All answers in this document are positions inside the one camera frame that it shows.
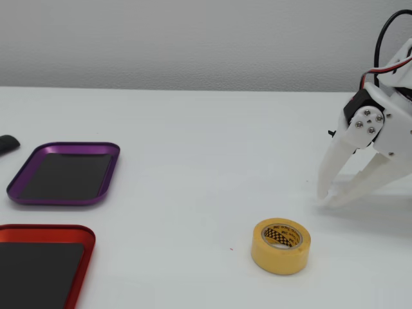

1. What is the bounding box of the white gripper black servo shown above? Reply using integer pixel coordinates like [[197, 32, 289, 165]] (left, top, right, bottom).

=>
[[314, 76, 412, 207]]

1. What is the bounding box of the yellow masking tape roll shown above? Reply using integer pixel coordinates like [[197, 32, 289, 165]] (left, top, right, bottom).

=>
[[250, 218, 312, 276]]

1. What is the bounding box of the purple metal tray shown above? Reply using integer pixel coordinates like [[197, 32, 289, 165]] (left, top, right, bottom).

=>
[[6, 141, 121, 207]]

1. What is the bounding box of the red metal tray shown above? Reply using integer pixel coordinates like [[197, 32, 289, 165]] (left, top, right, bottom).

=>
[[0, 223, 97, 309]]

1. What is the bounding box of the black rounded object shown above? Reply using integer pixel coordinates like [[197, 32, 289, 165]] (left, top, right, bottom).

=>
[[0, 135, 21, 157]]

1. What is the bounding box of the red white servo wire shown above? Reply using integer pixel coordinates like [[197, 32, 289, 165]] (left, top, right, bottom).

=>
[[359, 55, 412, 95]]

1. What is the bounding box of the black cable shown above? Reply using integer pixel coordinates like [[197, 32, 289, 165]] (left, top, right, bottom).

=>
[[374, 9, 412, 88]]

